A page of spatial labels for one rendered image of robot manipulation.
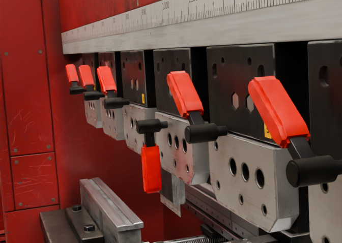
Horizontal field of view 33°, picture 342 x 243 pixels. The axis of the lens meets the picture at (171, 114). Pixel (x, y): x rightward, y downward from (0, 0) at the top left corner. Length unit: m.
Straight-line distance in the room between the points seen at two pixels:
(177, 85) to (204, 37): 0.06
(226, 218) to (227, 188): 0.77
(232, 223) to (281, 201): 0.83
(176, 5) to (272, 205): 0.30
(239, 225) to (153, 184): 0.56
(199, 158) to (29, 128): 1.11
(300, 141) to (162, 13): 0.40
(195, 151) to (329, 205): 0.28
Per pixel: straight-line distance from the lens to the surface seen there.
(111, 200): 1.47
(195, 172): 0.68
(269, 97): 0.41
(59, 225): 1.63
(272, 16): 0.48
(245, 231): 1.27
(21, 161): 1.75
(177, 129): 0.72
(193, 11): 0.65
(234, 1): 0.54
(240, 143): 0.54
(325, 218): 0.43
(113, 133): 1.09
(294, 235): 0.98
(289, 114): 0.41
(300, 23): 0.44
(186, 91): 0.59
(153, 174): 0.75
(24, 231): 1.80
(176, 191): 0.89
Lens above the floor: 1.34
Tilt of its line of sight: 7 degrees down
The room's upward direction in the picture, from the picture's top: 4 degrees counter-clockwise
